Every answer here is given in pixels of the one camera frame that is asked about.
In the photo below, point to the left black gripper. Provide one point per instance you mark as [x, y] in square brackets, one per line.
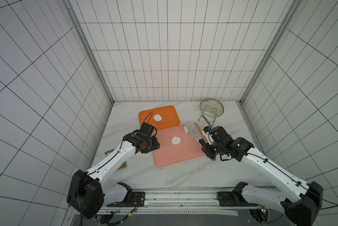
[155, 146]

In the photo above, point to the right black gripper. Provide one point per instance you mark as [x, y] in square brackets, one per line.
[210, 148]

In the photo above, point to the white dough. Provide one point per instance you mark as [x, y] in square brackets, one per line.
[157, 118]
[176, 140]

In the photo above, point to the pink silicone mat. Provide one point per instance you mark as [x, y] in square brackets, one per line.
[169, 153]

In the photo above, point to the black handled metal scraper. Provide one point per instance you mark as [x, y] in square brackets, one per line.
[201, 141]

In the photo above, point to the white dough trim strip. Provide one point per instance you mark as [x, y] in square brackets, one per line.
[186, 130]

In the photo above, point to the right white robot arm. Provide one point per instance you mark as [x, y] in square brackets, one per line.
[298, 200]

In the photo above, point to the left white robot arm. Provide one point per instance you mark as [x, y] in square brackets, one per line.
[86, 193]

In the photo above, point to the white dough on orange mat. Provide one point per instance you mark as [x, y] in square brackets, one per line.
[157, 118]

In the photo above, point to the orange silicone mat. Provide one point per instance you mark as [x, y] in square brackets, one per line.
[168, 114]

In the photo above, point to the green orange flour packet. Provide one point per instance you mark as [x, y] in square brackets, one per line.
[124, 165]

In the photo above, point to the aluminium mounting rail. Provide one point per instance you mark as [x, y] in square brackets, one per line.
[199, 201]

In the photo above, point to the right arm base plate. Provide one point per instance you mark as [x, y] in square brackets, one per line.
[234, 198]

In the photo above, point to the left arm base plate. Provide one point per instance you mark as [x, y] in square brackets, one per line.
[122, 195]

